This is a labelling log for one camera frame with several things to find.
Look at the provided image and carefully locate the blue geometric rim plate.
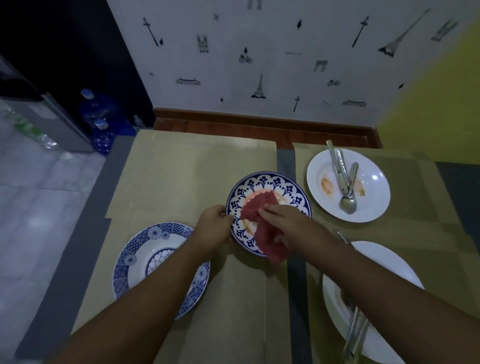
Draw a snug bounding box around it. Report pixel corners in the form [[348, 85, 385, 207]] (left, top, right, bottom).
[[112, 221, 212, 322]]

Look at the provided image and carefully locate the steel spoon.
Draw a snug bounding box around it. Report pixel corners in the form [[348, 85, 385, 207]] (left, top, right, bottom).
[[339, 161, 360, 215]]

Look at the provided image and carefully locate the green label plastic bottle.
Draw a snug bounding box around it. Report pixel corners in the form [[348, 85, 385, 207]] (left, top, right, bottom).
[[0, 101, 59, 151]]

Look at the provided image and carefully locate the pile of steel cutlery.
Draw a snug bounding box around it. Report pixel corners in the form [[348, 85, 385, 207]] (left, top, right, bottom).
[[336, 230, 372, 364]]

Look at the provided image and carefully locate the red cleaning cloth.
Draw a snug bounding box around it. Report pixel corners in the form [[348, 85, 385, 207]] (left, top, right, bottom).
[[239, 190, 290, 265]]

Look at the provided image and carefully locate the steel fork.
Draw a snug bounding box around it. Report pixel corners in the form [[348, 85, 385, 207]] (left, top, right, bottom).
[[336, 149, 350, 196]]

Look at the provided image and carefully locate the blue floral rim plate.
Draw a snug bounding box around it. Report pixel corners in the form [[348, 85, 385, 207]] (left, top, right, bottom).
[[225, 171, 313, 259]]

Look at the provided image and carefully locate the person's right hand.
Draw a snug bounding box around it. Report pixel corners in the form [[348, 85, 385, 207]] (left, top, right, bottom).
[[257, 203, 337, 263]]

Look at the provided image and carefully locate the white plate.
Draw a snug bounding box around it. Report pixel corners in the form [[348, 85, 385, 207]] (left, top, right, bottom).
[[322, 240, 427, 364], [306, 148, 392, 224]]

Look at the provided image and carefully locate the steel knife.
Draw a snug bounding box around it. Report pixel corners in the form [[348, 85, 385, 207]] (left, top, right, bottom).
[[326, 139, 348, 196]]

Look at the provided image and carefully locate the person's left hand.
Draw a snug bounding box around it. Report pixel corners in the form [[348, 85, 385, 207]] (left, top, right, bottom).
[[189, 204, 235, 260]]

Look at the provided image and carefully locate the brown wooden baseboard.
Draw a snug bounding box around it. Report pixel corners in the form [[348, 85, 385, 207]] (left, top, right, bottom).
[[152, 107, 383, 150]]

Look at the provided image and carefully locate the person's left forearm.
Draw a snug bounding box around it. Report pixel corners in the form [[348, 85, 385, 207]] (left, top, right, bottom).
[[46, 239, 218, 364]]

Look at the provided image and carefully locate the silver water dispenser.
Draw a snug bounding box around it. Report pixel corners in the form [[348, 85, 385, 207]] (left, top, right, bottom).
[[0, 56, 95, 154]]

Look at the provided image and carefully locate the beige woven placemat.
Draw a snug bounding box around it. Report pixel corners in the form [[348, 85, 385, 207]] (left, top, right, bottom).
[[104, 129, 278, 226], [292, 142, 470, 245], [305, 209, 480, 364], [71, 217, 292, 364]]

